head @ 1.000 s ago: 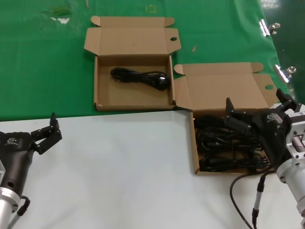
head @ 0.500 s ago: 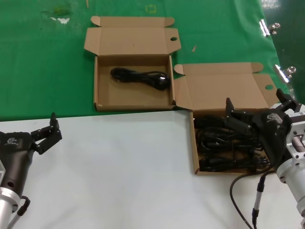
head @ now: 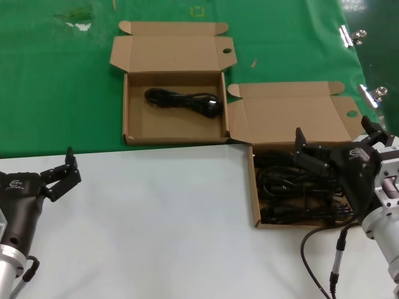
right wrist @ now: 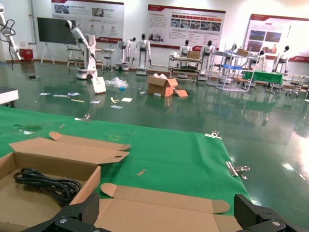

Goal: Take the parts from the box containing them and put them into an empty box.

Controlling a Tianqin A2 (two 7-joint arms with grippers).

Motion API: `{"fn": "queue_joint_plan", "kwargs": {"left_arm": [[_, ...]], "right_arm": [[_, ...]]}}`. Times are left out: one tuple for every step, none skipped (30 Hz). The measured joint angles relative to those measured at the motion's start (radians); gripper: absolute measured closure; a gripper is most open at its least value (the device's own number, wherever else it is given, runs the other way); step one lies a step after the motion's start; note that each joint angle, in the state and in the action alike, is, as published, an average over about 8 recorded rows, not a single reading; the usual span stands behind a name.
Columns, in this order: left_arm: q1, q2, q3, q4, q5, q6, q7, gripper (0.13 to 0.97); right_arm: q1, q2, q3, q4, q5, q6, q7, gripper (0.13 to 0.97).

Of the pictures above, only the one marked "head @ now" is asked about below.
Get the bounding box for grey-plug right arm cable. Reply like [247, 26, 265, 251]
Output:
[329, 229, 353, 299]

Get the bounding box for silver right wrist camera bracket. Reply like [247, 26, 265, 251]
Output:
[373, 135, 399, 210]

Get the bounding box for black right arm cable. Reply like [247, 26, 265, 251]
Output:
[300, 217, 362, 299]

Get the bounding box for open cardboard box without tear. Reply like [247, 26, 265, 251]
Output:
[226, 81, 370, 230]

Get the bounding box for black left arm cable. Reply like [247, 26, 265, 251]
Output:
[11, 254, 41, 297]

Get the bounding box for silver binder clip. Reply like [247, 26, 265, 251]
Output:
[339, 25, 368, 48]
[357, 83, 390, 109]

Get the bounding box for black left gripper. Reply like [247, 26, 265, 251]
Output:
[0, 146, 83, 255]

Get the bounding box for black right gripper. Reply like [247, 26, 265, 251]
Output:
[294, 115, 395, 219]

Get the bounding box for black power cable bundle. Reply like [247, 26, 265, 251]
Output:
[144, 88, 223, 119]
[257, 168, 347, 203]
[260, 201, 356, 225]
[254, 151, 331, 175]

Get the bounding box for open cardboard box torn corner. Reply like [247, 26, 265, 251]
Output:
[109, 20, 238, 146]

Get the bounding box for green table cloth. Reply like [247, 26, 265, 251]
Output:
[0, 0, 390, 159]

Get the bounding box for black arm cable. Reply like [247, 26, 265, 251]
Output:
[300, 217, 362, 299]
[11, 254, 41, 297]

